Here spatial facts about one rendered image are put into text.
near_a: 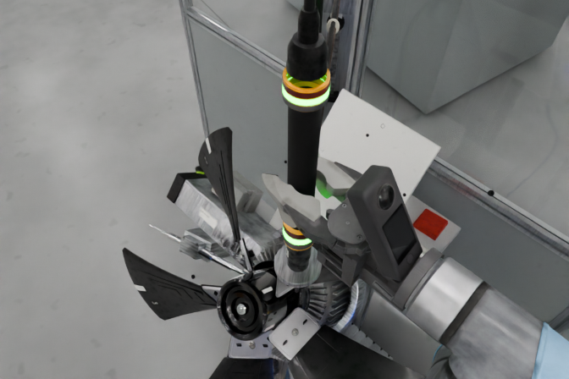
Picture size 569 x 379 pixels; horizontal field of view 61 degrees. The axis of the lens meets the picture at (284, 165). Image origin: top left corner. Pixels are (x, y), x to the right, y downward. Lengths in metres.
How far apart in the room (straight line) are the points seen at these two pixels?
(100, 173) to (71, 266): 0.58
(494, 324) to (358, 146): 0.68
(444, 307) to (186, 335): 1.86
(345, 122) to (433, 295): 0.68
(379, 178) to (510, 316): 0.17
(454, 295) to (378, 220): 0.10
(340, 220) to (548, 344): 0.22
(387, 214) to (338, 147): 0.67
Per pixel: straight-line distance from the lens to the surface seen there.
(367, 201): 0.44
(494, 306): 0.50
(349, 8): 1.08
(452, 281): 0.50
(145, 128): 3.03
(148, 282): 1.18
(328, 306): 1.07
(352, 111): 1.11
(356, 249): 0.51
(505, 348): 0.49
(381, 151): 1.08
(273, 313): 0.95
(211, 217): 1.19
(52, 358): 2.42
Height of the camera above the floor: 2.11
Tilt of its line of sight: 51 degrees down
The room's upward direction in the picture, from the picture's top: straight up
